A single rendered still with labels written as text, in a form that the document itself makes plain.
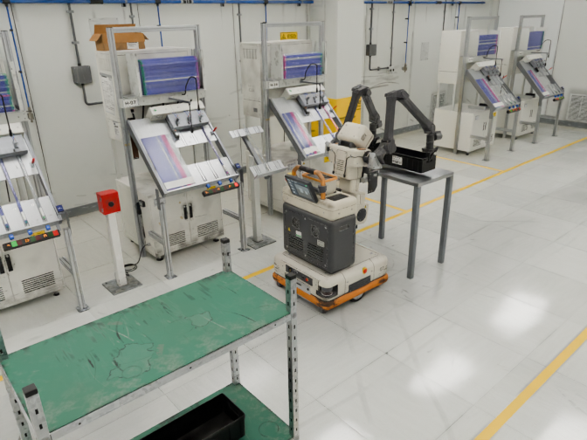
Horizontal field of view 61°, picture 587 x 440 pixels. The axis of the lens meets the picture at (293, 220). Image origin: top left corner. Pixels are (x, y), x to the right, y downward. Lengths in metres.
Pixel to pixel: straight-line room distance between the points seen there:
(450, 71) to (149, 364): 6.74
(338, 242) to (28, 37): 3.55
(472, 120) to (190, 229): 4.65
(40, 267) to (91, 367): 2.41
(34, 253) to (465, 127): 5.90
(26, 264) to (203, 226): 1.47
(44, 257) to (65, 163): 1.82
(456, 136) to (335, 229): 4.71
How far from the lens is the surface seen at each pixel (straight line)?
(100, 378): 1.68
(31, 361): 1.84
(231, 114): 6.49
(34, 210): 3.68
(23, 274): 4.07
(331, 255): 3.38
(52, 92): 5.55
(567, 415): 3.12
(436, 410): 2.92
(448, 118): 7.87
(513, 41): 9.01
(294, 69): 5.06
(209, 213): 4.54
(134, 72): 4.19
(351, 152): 3.51
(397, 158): 3.98
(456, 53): 7.75
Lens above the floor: 1.95
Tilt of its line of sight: 22 degrees down
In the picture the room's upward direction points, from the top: 1 degrees counter-clockwise
